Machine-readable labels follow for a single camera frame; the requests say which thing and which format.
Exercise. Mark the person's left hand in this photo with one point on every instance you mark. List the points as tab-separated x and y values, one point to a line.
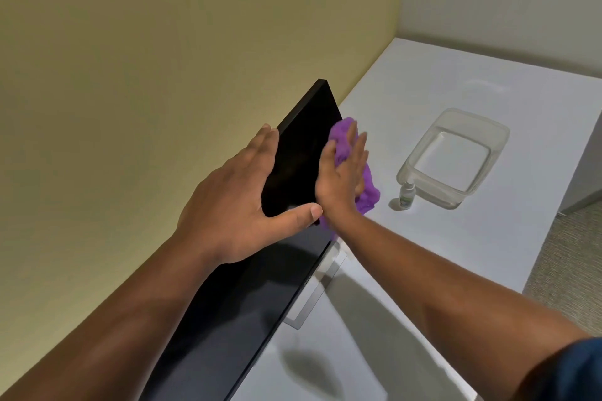
225	208

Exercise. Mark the person's right hand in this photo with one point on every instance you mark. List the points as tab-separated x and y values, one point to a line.
339	180

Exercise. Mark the person's right thumb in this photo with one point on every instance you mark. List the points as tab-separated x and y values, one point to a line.
326	163

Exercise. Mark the person's left thumb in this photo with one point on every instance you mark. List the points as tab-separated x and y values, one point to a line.
294	222

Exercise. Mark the purple cleaning cloth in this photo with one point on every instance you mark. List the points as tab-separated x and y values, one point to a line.
362	180

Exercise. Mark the black computer monitor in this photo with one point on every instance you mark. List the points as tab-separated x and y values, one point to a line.
263	255

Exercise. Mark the person's right forearm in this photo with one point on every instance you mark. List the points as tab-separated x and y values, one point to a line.
447	306

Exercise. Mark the person's left forearm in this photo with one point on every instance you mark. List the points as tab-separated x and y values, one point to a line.
103	321

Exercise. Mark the silver monitor stand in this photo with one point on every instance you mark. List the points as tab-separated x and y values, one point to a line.
316	285

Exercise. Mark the small spray bottle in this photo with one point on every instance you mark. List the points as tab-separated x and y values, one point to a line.
406	195

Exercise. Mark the clear plastic container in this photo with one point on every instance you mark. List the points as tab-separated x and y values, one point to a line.
452	157

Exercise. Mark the dark blue sleeve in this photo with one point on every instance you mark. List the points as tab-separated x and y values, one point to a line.
559	372

